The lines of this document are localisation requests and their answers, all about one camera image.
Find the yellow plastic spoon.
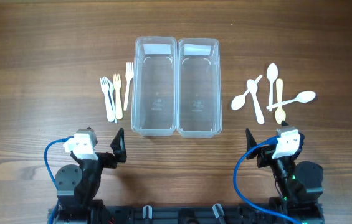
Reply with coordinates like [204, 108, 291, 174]
[275, 78, 286, 124]

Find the white spoon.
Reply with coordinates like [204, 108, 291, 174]
[231, 89, 250, 110]
[266, 63, 278, 105]
[266, 91, 316, 110]

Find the white spoon crossing diagonal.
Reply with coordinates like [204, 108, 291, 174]
[247, 79, 265, 124]

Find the yellow plastic fork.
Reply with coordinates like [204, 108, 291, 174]
[113, 74, 123, 119]

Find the white plastic fork tall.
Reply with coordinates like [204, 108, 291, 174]
[123, 62, 134, 111]

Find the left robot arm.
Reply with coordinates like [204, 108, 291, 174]
[44, 127, 127, 223]

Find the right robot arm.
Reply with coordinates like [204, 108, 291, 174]
[245, 121, 325, 223]

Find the right clear plastic container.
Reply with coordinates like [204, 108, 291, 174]
[177, 38, 222, 138]

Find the clear plastic container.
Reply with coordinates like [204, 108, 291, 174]
[177, 38, 222, 138]
[131, 36, 176, 136]

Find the left clear plastic container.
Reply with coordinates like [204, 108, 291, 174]
[131, 36, 176, 136]

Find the right blue cable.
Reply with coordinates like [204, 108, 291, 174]
[232, 136, 303, 224]

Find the blue cable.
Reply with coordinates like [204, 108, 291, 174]
[232, 136, 303, 224]
[44, 136, 74, 224]

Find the left blue cable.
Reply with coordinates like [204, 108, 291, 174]
[44, 136, 74, 224]

